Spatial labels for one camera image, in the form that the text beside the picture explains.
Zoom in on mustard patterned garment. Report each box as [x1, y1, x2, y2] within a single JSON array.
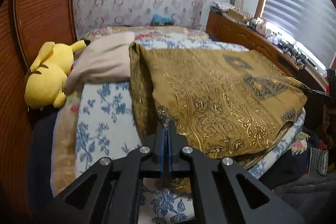
[[128, 42, 308, 193]]

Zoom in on black white patterned bag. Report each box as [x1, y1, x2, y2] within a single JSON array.
[[308, 147, 329, 176]]

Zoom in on pink floral quilt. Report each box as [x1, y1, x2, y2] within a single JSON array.
[[50, 27, 210, 196]]

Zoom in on blue floral bedsheet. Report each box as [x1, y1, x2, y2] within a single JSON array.
[[75, 39, 306, 223]]

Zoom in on pink kettle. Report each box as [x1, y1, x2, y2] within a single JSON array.
[[256, 19, 267, 36]]

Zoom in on zebra window blind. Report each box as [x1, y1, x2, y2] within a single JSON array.
[[261, 0, 335, 71]]

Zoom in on wooden sideboard cabinet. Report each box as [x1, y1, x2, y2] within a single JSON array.
[[206, 11, 328, 92]]

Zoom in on yellow Pikachu plush toy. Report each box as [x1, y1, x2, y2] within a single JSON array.
[[25, 39, 91, 110]]

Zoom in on cardboard box on cabinet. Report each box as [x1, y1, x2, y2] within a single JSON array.
[[227, 9, 250, 23]]

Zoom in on folded beige cloth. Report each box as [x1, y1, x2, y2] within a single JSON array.
[[63, 32, 135, 96]]

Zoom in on box with blue item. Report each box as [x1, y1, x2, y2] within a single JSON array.
[[150, 14, 174, 26]]

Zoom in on wooden louvered wardrobe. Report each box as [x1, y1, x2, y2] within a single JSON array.
[[1, 0, 77, 214]]

